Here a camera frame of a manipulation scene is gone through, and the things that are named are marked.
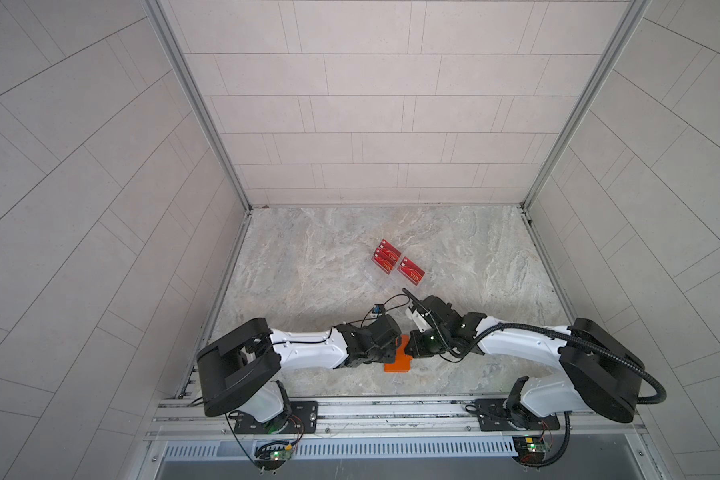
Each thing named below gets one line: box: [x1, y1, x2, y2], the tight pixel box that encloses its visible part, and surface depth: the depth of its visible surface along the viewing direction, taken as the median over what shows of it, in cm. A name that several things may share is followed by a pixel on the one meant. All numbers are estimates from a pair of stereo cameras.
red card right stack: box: [397, 256, 426, 286], surface depth 91 cm
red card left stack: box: [372, 239, 402, 275], surface depth 95 cm
